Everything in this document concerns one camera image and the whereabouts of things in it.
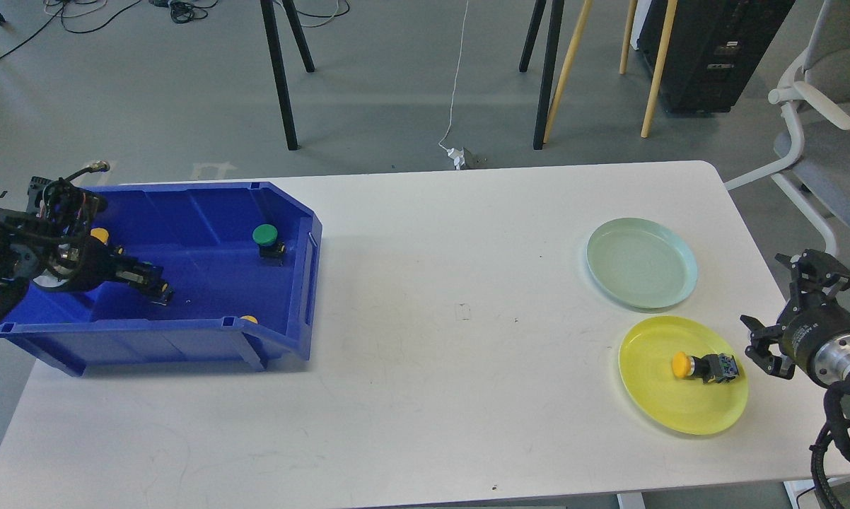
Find white grey office chair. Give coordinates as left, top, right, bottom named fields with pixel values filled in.
left=725, top=1, right=850, bottom=255

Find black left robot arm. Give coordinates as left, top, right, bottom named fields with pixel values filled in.
left=0, top=160, right=174, bottom=323

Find black cabinet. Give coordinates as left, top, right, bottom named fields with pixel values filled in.
left=656, top=1, right=794, bottom=116

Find black stool legs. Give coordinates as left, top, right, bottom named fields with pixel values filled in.
left=518, top=1, right=565, bottom=151

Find white cable with plug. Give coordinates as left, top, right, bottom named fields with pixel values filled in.
left=437, top=0, right=488, bottom=171

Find wooden stool legs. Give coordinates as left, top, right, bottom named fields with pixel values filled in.
left=542, top=0, right=678, bottom=144

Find black floor cables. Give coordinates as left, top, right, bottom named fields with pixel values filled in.
left=0, top=0, right=349, bottom=83

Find black tripod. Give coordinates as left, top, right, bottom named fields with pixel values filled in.
left=259, top=1, right=315, bottom=151

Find yellow plate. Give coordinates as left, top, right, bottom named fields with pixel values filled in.
left=617, top=315, right=750, bottom=435

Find blue plastic bin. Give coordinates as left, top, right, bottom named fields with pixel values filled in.
left=0, top=182, right=322, bottom=377

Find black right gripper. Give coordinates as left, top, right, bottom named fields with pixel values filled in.
left=740, top=249, right=850, bottom=387

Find light green plate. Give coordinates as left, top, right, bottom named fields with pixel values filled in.
left=586, top=217, right=699, bottom=310

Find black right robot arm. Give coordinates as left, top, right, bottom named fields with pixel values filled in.
left=740, top=249, right=850, bottom=508

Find green push button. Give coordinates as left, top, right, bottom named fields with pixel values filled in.
left=252, top=223, right=286, bottom=267

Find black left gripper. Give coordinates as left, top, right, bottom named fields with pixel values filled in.
left=56, top=236, right=174, bottom=306

